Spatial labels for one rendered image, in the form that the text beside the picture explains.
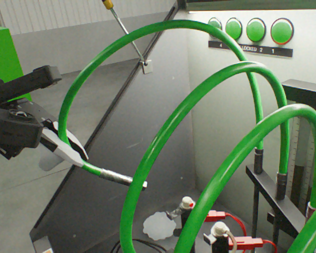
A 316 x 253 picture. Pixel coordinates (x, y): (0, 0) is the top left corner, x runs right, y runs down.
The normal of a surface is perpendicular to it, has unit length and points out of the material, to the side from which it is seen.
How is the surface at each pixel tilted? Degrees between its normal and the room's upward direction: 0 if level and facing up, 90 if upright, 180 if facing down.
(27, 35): 90
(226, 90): 90
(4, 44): 90
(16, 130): 90
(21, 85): 77
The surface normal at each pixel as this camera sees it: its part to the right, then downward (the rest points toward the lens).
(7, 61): 0.57, 0.30
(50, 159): -0.07, 0.20
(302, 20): -0.81, 0.33
